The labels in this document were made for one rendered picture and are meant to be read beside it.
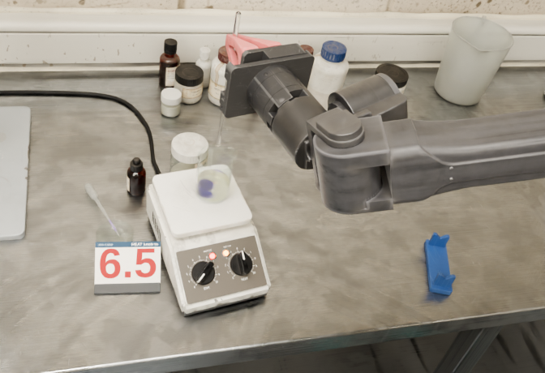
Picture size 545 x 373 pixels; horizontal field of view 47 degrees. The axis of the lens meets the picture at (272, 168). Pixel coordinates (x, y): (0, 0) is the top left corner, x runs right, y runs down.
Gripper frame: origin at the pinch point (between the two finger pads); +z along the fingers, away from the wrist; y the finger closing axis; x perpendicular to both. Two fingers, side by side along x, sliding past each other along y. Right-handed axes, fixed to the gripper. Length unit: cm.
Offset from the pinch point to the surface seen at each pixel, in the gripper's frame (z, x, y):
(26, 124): 33, 34, 18
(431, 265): -18.7, 33.5, -30.4
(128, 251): -0.7, 32.1, 12.3
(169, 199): 1.9, 26.4, 5.3
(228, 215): -3.8, 26.2, -1.1
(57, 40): 48, 28, 9
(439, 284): -22.4, 33.0, -29.0
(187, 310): -12.2, 33.3, 8.1
